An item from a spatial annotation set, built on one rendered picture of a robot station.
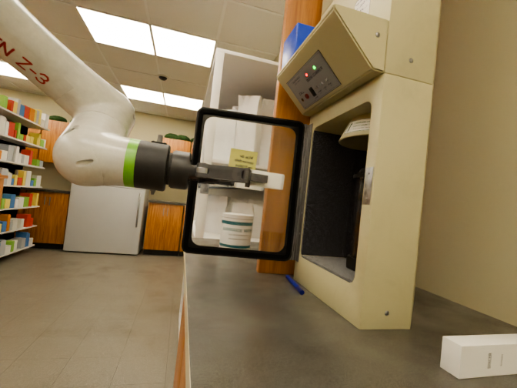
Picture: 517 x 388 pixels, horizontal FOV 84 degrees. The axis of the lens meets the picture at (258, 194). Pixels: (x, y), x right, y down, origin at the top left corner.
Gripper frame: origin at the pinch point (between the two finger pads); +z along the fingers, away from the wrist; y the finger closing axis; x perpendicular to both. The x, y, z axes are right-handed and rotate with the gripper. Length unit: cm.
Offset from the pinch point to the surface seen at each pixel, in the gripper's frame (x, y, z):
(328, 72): -25.3, -3.5, 9.5
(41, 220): 73, 490, -227
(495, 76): -37, -3, 58
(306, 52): -29.9, -0.9, 5.0
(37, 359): 119, 156, -90
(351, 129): -14.6, -2.4, 17.6
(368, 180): -2.1, -13.0, 15.5
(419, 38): -30.4, -14.8, 22.1
